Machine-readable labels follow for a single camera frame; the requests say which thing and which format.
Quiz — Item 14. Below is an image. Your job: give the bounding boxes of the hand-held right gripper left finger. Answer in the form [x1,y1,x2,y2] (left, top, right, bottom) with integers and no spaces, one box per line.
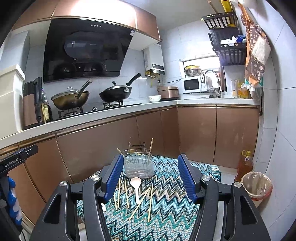
[30,153,125,241]

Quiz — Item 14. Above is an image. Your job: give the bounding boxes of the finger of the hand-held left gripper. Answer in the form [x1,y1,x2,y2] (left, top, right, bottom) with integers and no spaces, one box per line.
[0,145,39,173]

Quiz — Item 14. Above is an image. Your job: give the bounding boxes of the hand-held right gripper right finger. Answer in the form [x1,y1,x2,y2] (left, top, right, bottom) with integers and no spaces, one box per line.
[178,153,271,241]

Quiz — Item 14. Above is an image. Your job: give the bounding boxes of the clear plastic utensil holder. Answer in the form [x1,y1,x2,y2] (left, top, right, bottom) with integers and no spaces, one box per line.
[124,142,156,179]

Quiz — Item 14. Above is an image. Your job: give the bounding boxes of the person's left hand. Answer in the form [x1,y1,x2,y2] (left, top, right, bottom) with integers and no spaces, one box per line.
[0,176,23,227]

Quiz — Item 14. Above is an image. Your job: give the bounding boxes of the zigzag patterned cloth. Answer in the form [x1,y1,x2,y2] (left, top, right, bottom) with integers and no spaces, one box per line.
[76,155,222,241]

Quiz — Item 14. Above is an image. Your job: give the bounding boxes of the brown lower kitchen cabinets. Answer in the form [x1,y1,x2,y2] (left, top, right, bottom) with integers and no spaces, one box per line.
[0,104,260,232]

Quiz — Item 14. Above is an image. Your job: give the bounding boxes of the dark sauce bottle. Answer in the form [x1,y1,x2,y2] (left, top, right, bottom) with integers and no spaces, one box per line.
[42,102,53,122]

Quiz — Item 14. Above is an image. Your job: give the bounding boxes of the brown electric kettle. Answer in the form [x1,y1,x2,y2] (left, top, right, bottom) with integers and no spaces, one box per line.
[22,77,47,130]

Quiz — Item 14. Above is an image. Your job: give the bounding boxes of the large cooking oil bottle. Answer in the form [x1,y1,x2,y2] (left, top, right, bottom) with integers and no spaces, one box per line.
[234,150,253,183]

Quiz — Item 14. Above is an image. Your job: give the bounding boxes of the white appliance box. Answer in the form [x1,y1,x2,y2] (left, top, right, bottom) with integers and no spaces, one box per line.
[0,64,25,139]

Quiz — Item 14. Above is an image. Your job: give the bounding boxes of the beige trash bin with bag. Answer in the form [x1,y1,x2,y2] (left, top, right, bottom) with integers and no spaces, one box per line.
[240,171,273,208]

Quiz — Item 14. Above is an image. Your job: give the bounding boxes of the black gas stove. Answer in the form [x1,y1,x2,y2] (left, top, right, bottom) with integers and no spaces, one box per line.
[52,102,142,121]

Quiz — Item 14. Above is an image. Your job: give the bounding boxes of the bronze wok with glass lid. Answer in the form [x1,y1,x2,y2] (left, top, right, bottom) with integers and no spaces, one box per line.
[51,79,93,110]

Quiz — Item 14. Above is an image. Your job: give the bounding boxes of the black wok with lid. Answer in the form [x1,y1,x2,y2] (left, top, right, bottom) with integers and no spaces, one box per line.
[99,73,141,103]

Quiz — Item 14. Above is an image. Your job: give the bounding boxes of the brown rice cooker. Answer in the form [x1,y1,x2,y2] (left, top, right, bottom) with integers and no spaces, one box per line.
[157,86,178,101]

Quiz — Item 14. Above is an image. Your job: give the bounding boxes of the white microwave oven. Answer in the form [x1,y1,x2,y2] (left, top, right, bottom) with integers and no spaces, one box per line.
[183,77,210,94]

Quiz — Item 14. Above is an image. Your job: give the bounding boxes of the yellow food packets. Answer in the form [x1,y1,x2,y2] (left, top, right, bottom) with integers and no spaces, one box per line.
[232,79,251,99]

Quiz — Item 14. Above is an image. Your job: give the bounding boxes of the steel kitchen faucet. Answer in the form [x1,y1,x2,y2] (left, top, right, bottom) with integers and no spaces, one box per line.
[201,69,222,98]

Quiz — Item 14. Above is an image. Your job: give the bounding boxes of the steel basin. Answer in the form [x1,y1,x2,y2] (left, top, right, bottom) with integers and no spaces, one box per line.
[184,65,203,78]

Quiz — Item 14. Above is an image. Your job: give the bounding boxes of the kitchen window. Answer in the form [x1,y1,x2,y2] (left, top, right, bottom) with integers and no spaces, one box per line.
[179,56,223,93]

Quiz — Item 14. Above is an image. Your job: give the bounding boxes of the black range hood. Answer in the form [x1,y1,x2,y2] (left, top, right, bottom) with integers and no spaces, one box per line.
[43,19,136,84]

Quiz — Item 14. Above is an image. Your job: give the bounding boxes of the white water heater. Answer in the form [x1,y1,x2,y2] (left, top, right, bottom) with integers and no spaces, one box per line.
[143,44,165,76]

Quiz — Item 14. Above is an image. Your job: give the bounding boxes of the floral hanging apron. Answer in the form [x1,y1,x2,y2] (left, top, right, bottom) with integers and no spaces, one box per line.
[239,3,271,87]

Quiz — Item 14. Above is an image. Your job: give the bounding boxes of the white rag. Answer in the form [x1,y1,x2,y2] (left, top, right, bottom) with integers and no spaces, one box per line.
[220,35,238,46]

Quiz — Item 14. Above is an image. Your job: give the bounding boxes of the wooden rolling pin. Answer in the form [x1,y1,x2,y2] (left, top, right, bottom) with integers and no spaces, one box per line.
[208,1,219,15]

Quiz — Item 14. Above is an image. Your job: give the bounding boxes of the yellow roll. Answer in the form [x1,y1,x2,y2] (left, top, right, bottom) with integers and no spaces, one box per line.
[220,0,235,26]

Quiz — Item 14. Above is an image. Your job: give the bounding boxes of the black power cord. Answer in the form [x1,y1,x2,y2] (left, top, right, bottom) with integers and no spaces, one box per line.
[158,77,182,87]

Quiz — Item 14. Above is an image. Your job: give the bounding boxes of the black wall rack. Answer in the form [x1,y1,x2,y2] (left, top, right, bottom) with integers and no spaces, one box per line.
[201,11,248,66]

